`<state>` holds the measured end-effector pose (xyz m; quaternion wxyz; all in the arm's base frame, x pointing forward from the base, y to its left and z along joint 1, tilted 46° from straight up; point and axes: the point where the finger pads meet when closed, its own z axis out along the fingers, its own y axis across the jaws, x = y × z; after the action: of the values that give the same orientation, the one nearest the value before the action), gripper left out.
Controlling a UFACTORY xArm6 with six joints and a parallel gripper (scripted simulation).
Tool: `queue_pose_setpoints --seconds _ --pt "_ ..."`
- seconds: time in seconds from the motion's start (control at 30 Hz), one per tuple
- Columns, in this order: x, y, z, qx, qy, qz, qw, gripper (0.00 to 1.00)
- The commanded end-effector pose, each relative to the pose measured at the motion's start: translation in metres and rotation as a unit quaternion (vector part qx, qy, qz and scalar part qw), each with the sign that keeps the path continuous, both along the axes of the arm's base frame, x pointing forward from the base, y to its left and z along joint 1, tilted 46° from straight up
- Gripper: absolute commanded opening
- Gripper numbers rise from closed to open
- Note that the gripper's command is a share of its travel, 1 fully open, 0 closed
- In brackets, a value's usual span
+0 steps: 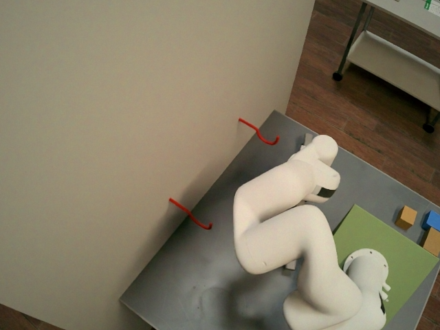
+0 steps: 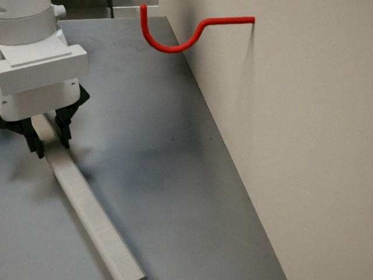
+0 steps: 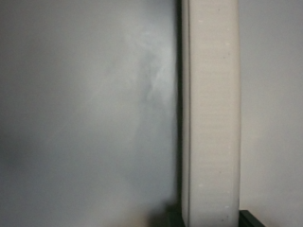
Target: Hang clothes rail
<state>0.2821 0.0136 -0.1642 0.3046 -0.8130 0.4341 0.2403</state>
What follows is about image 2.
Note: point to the beige wall panel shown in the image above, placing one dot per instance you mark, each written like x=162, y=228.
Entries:
x=292, y=96

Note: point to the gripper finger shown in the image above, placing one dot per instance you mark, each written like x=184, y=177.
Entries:
x=25, y=128
x=64, y=115

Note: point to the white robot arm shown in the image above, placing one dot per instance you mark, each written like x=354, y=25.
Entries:
x=35, y=65

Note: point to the red rounded hook tip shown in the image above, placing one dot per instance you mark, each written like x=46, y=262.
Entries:
x=143, y=15

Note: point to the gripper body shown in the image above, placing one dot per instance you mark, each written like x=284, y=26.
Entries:
x=39, y=100

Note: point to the beige bar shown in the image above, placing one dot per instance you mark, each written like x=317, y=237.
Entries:
x=112, y=248

